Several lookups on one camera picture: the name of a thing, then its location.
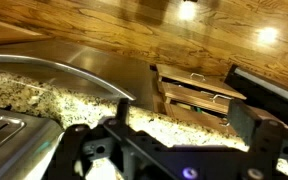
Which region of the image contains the wooden kitchen drawer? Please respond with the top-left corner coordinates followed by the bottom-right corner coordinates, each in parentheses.
top-left (155, 63), bottom-right (247, 100)
top-left (160, 81), bottom-right (233, 115)
top-left (152, 94), bottom-right (238, 136)

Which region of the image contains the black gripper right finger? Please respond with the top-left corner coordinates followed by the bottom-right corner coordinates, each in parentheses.
top-left (228, 98), bottom-right (288, 180)

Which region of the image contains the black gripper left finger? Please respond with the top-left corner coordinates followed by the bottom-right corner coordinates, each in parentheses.
top-left (50, 98), bottom-right (172, 180)

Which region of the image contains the stainless steel two-slot toaster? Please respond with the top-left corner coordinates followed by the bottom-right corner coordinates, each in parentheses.
top-left (0, 106), bottom-right (65, 180)

